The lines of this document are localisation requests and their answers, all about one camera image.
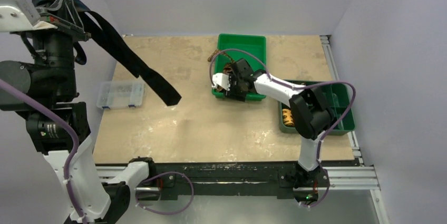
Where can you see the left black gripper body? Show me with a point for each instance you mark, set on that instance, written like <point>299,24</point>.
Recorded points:
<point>54,47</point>

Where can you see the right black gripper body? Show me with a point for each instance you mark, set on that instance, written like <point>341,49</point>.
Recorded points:
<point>236,85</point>

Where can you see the dark navy striped tie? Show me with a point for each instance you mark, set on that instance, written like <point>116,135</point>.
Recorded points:
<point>107,37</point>

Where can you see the bright green plastic tray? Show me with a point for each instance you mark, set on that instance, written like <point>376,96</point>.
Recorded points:
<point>255,45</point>

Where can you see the dark green compartment organizer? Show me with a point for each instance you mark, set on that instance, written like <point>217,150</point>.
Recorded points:
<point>339,99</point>

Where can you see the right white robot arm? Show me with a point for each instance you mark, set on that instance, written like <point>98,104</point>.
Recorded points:
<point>309,107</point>

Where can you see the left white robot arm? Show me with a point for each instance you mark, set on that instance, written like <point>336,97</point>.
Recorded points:
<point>43,93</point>

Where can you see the brown patterned tie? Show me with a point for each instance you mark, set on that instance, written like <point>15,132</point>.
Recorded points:
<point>226,69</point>

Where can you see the orange striped rolled tie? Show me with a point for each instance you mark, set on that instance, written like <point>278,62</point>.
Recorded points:
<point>288,119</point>

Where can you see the clear plastic parts box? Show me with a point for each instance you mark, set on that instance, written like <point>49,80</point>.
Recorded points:
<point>120,94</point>

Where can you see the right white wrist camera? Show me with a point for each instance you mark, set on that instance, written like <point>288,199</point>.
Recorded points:
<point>220,80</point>

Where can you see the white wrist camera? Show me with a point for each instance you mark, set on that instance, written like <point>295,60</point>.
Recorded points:
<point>220,80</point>
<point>20,16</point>

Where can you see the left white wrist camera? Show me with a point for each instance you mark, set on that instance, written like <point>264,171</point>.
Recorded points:
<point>20,16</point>

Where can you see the black mounting base rail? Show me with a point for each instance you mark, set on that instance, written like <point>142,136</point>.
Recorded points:
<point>280,179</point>

